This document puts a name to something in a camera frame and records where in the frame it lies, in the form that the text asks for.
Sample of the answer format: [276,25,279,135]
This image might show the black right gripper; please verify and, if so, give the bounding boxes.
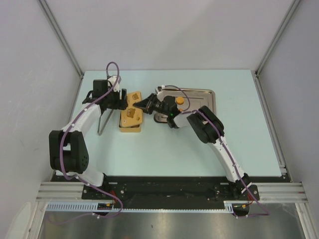
[133,93,169,117]

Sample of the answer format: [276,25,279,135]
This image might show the small steel tin lid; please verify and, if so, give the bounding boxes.
[120,91,143,128]

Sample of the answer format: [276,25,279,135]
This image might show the steel tongs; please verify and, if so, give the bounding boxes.
[97,110,114,136]

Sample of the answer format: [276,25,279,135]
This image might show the gold cookie tin box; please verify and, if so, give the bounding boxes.
[119,120,142,133]

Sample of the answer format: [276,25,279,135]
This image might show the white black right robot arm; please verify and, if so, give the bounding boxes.
[133,94,252,200]

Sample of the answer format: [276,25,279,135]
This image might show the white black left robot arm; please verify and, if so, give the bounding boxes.
[49,75,128,199]

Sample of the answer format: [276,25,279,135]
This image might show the dotted orange sandwich cookie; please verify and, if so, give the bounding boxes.
[175,97,184,105]

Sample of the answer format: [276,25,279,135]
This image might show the large steel baking tray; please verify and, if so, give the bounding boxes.
[158,85,216,114]

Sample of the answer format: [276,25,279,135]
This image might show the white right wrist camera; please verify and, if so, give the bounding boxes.
[155,85,165,96]

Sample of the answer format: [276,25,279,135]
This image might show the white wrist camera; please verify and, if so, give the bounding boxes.
[107,75,121,92]
[155,85,165,96]

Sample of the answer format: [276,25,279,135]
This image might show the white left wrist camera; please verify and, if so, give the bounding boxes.
[107,75,121,92]

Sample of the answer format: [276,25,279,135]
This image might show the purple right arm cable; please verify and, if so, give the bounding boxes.
[161,85,270,217]

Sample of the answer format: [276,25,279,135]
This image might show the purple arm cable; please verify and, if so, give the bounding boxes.
[161,85,270,217]
[47,61,124,225]

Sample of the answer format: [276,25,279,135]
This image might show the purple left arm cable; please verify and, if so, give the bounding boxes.
[47,61,124,225]

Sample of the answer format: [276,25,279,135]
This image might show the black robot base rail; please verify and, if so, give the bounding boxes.
[51,174,261,210]

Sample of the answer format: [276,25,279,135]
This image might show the white slotted cable duct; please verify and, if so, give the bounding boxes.
[46,201,236,214]

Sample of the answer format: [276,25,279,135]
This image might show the aluminium frame post left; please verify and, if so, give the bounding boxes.
[37,0,84,78]

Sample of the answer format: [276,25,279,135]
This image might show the aluminium frame post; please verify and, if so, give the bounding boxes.
[37,0,84,78]
[255,0,303,77]

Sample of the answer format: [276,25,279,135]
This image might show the aluminium frame post right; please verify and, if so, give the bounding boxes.
[255,0,303,77]

